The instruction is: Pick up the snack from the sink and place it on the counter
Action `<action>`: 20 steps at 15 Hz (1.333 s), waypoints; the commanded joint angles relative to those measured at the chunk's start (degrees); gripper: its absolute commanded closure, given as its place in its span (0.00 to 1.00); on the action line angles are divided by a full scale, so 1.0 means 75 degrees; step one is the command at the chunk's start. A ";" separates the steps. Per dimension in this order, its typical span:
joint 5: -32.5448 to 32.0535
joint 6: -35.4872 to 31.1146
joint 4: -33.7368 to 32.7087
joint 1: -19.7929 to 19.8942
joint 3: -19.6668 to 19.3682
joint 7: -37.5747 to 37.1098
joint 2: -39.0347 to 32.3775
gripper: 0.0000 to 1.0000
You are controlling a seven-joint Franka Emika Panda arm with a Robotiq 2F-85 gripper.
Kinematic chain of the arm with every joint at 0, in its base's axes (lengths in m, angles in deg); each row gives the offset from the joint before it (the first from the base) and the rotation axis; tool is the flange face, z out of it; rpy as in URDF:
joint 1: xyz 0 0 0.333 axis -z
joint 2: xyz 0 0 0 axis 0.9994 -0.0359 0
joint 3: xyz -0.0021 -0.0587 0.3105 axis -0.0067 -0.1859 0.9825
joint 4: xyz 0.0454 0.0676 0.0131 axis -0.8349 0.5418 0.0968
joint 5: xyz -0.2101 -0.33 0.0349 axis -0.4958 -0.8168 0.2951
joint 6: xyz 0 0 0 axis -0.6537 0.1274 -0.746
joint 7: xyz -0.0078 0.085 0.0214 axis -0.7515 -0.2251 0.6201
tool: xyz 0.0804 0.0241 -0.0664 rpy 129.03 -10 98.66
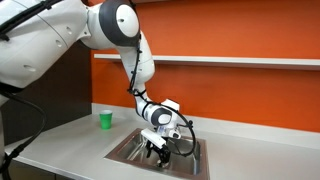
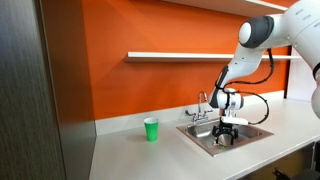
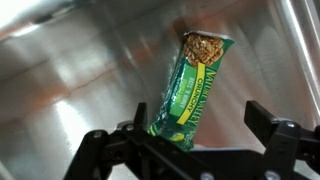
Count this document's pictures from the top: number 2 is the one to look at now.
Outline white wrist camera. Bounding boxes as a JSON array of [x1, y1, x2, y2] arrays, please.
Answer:
[[220, 115, 250, 127]]

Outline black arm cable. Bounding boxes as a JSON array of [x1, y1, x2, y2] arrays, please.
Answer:
[[215, 48, 276, 126]]

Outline black chair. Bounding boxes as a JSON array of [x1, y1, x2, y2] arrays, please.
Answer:
[[272, 167, 320, 180]]

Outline white wall shelf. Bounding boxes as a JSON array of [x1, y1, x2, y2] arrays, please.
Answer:
[[124, 51, 303, 64]]

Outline stainless steel sink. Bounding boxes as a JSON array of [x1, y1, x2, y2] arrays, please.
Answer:
[[176, 119, 274, 158]]

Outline dark wood cabinet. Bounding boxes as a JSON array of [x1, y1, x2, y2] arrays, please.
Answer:
[[0, 0, 98, 180]]

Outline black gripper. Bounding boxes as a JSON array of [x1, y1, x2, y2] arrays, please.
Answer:
[[212, 121, 239, 146]]

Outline chrome sink faucet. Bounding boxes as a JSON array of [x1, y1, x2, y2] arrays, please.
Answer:
[[184, 91, 214, 126]]

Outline green plastic cup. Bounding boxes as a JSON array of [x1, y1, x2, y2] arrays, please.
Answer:
[[143, 117, 160, 142]]

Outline white overhead shelf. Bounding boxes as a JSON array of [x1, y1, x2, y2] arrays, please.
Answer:
[[163, 0, 289, 18]]

